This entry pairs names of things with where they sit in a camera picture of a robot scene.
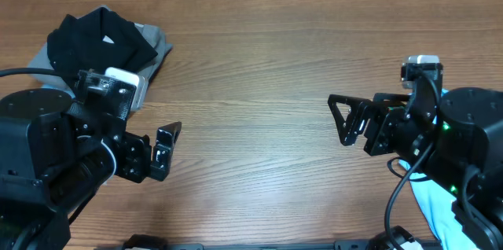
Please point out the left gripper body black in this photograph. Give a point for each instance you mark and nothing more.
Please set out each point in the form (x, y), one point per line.
(134, 155)

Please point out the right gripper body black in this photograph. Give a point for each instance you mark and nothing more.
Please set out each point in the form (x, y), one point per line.
(377, 132)

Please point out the black polo shirt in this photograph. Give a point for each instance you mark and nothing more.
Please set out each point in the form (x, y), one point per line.
(98, 40)

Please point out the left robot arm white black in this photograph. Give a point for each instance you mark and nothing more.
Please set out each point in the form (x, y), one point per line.
(57, 150)

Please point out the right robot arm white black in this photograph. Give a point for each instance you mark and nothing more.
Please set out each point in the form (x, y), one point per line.
(455, 140)

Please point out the grey folded trousers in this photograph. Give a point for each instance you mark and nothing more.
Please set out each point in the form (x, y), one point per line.
(154, 36)

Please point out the light blue shirt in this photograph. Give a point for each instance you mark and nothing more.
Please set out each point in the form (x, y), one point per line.
(435, 203)

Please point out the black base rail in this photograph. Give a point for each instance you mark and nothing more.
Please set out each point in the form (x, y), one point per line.
(140, 241)

